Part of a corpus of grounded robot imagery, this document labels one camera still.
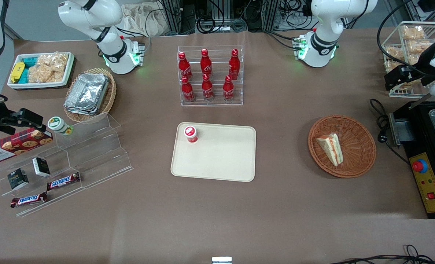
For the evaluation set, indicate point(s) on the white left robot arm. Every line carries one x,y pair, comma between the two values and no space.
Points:
323,36

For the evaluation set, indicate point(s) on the round brown wicker basket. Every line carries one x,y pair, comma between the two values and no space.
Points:
356,146

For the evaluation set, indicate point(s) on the oval light wicker basket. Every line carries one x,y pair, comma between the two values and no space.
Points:
111,91

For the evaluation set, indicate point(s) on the black machine housing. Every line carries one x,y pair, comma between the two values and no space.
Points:
419,121

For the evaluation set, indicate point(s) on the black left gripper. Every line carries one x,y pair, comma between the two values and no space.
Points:
418,70

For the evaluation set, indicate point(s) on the white rectangular snack tray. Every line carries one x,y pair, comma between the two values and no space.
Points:
41,85

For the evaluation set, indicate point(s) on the yellow snack pack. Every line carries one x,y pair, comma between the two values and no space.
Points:
17,71

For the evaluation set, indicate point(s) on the beige cloth bag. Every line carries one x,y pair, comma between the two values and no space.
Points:
140,20

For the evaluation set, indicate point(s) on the triangular sandwich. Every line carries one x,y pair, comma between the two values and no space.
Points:
331,148

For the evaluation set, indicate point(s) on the red lidded cup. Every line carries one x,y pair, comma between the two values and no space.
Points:
190,134

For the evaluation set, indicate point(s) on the bagged fried snack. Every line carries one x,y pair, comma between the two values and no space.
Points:
413,33
391,66
419,47
394,53
406,87

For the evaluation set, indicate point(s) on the red tartan cookie box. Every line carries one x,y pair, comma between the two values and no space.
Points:
15,145

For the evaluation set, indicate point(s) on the teal snack pack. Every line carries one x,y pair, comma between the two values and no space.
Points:
24,76
29,61

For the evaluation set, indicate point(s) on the small black carton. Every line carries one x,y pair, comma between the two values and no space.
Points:
18,179
41,167

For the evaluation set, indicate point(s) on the red cola bottle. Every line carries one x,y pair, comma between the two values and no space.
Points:
206,64
184,68
187,91
207,90
234,66
228,90

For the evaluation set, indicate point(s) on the clear rice cracker bag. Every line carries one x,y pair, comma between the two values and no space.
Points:
43,74
54,59

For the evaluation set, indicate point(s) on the red rocker switch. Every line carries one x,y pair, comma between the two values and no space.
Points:
431,195

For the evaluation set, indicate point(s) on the green lidded cup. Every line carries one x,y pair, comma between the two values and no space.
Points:
58,124

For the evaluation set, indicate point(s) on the snickers chocolate bar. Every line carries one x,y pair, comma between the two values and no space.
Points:
63,181
28,200

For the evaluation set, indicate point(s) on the small white box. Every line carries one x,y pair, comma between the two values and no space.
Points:
221,260

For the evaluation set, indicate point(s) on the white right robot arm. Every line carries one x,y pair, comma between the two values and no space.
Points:
111,51

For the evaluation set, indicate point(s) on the red emergency stop button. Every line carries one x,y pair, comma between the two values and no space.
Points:
419,166

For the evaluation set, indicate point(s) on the clear acrylic bottle rack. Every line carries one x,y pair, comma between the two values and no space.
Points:
217,104

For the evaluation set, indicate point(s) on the beige plastic tray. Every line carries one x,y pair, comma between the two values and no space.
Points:
221,157

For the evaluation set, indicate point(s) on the black power plug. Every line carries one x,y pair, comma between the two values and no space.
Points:
382,138

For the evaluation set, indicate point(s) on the aluminium foil container stack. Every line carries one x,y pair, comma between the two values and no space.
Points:
87,93

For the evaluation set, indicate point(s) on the clear acrylic step shelf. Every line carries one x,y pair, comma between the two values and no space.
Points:
92,154

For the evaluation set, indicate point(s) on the yellow control panel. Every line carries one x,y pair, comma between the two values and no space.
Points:
431,183

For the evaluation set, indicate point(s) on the grey metal bar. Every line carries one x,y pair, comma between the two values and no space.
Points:
420,101

